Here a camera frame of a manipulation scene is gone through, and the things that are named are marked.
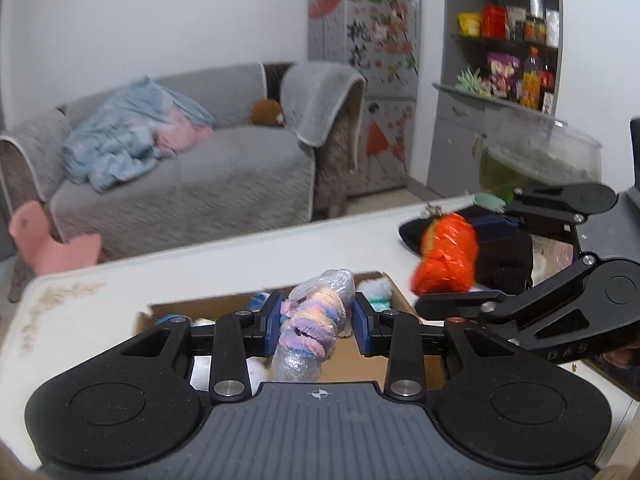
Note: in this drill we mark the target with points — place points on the green and white plant ornament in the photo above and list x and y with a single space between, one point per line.
470 80

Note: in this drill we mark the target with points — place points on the pastel fluffy socks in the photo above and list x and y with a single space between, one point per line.
310 325

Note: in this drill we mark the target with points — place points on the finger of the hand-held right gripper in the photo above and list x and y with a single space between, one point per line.
450 305
542 210

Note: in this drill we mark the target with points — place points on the silver can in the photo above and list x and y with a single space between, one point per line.
536 4

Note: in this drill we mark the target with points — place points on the yellow snack packet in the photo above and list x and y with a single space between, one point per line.
469 24

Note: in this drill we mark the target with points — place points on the pink plastic chair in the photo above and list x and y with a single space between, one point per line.
50 252

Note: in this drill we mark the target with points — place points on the black cloth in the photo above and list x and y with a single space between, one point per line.
505 265

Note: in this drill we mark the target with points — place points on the orange plastic bag bundle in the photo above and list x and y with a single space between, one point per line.
445 255

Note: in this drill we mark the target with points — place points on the grey quilted armrest cover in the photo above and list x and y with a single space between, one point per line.
320 100

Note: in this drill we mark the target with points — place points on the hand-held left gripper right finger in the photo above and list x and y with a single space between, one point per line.
361 327

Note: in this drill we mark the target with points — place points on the teal fluffy item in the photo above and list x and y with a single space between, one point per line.
377 292

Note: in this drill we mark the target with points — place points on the clear plastic container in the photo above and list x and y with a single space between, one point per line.
545 160

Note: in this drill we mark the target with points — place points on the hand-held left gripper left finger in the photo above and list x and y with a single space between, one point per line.
272 325

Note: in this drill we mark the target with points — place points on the blue and pink blanket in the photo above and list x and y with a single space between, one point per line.
110 145

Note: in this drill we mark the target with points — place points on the grey cabinet with shelves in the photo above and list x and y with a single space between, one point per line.
455 135

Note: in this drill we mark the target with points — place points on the grey sofa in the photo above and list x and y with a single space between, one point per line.
225 180

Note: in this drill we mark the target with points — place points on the red bottle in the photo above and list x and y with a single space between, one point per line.
547 80

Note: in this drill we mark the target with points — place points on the brown cardboard box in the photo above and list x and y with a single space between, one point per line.
220 305

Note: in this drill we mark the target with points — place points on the orange juice bottle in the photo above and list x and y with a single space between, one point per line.
531 80

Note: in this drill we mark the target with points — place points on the pink item in clear bag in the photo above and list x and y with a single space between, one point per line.
552 255

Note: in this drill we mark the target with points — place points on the pale green oval item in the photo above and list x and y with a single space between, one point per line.
490 201

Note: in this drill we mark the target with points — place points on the red container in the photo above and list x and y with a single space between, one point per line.
492 21

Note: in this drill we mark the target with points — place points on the grey fridge with stickers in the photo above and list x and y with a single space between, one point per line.
385 125

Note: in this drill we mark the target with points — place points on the purple snack packet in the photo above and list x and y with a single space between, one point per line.
502 67

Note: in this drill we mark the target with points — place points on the white packet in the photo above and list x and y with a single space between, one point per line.
551 27

